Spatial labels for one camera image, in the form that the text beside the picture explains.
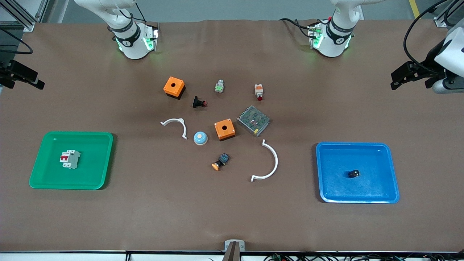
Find grey circuit breaker red switch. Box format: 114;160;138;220
60;150;81;169

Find green plastic tray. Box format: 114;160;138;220
29;131;114;190

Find blue plastic tray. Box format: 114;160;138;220
316;142;400;204

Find orange button box black base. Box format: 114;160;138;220
163;76;186;100

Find brown table cover mat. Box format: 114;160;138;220
0;19;464;253

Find large white curved clip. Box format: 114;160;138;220
250;139;279;182

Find metal mesh power supply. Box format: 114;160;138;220
237;105;270;137

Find small white curved clip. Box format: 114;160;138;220
161;118;188;140

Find orange mushroom button blue block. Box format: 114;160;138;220
211;153;230;171

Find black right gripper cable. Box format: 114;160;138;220
0;27;33;55

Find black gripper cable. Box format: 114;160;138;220
403;0;450;73
0;27;33;55

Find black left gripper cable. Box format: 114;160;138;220
403;0;450;73

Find aluminium frame profile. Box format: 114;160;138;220
0;0;49;32
433;0;464;28

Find black left base cable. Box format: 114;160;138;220
279;17;316;38

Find grey metal bracket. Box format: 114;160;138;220
224;240;245;252

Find brown post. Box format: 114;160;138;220
222;241;240;261

